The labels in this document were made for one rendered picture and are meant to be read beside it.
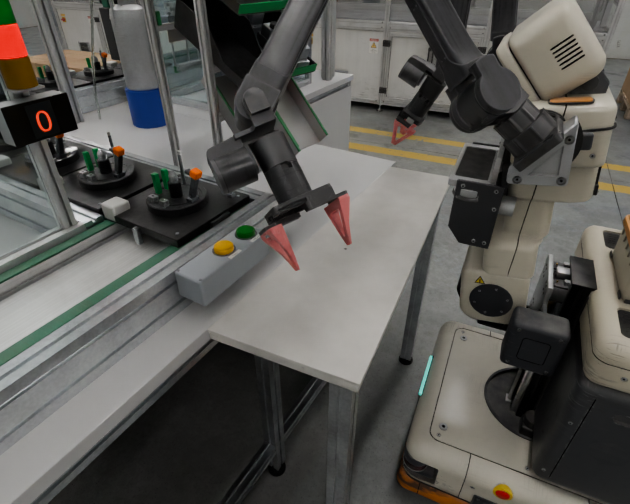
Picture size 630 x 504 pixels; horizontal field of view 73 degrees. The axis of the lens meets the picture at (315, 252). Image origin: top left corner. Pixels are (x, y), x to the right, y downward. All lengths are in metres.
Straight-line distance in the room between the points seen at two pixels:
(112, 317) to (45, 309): 0.17
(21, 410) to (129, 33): 1.44
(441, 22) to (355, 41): 4.28
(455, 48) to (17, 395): 0.88
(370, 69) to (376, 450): 4.15
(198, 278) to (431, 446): 0.88
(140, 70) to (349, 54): 3.50
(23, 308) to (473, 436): 1.20
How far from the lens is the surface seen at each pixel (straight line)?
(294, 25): 0.76
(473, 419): 1.50
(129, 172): 1.23
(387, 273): 0.99
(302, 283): 0.95
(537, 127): 0.84
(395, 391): 1.85
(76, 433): 0.79
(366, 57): 5.10
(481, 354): 1.68
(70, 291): 0.96
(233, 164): 0.65
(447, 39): 0.84
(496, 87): 0.81
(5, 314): 0.97
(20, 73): 0.95
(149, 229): 0.99
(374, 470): 1.66
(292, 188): 0.65
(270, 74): 0.70
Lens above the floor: 1.45
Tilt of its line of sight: 35 degrees down
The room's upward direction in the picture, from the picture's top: straight up
